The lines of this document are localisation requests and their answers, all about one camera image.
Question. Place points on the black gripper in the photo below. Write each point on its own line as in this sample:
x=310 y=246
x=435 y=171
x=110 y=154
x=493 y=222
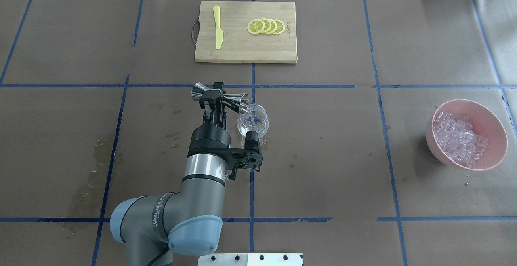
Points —
x=210 y=136

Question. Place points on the steel double jigger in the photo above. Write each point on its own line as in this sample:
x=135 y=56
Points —
x=211 y=98

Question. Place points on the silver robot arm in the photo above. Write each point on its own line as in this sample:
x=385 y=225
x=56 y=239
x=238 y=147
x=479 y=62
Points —
x=187 y=222

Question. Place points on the clear wine glass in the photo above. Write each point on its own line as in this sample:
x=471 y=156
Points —
x=254 y=119

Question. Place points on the ice cubes pile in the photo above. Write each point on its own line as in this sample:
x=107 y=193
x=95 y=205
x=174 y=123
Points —
x=455 y=136

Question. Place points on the bamboo cutting board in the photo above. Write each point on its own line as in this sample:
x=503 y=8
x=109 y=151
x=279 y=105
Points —
x=239 y=46

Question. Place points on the lemon slice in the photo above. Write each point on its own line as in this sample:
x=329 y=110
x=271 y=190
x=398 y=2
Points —
x=280 y=27
x=267 y=26
x=256 y=26
x=273 y=26

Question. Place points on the yellow plastic knife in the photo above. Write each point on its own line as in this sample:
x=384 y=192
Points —
x=218 y=30

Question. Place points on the pink bowl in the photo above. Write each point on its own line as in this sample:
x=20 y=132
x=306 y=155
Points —
x=485 y=123

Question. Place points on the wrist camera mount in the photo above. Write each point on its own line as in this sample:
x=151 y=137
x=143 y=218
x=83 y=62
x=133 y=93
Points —
x=249 y=157

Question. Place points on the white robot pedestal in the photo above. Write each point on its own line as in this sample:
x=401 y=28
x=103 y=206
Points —
x=252 y=259

